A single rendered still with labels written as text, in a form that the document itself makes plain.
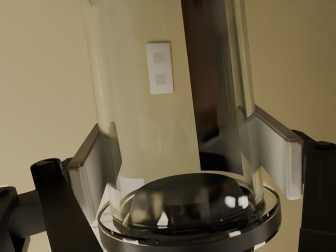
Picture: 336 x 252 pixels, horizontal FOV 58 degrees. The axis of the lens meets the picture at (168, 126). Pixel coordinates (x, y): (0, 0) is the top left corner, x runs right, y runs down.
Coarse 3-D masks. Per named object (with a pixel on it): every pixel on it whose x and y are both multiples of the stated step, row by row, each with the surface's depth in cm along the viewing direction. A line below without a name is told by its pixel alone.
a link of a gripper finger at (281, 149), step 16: (256, 112) 18; (272, 128) 15; (288, 128) 14; (272, 144) 15; (288, 144) 13; (272, 160) 15; (288, 160) 13; (272, 176) 16; (288, 176) 14; (288, 192) 14
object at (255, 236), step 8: (280, 208) 17; (280, 216) 16; (264, 224) 15; (272, 224) 15; (248, 232) 14; (256, 232) 14; (264, 232) 14; (272, 232) 15; (104, 240) 16; (112, 240) 15; (224, 240) 13; (232, 240) 14; (240, 240) 14; (248, 240) 14; (256, 240) 14; (112, 248) 15; (120, 248) 15; (128, 248) 14; (136, 248) 14; (144, 248) 14; (152, 248) 14; (160, 248) 14; (168, 248) 13; (176, 248) 13; (184, 248) 13; (192, 248) 13; (200, 248) 13; (208, 248) 13; (216, 248) 13; (224, 248) 13; (232, 248) 14; (240, 248) 14; (248, 248) 14
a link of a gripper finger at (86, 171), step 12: (96, 132) 18; (84, 144) 16; (96, 144) 16; (84, 156) 14; (96, 156) 16; (72, 168) 13; (84, 168) 13; (96, 168) 16; (72, 180) 13; (84, 180) 13; (96, 180) 15; (84, 192) 13; (96, 192) 15; (84, 204) 14; (96, 204) 15
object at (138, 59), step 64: (128, 0) 13; (192, 0) 13; (128, 64) 14; (192, 64) 14; (128, 128) 14; (192, 128) 14; (256, 128) 16; (128, 192) 15; (192, 192) 14; (256, 192) 16
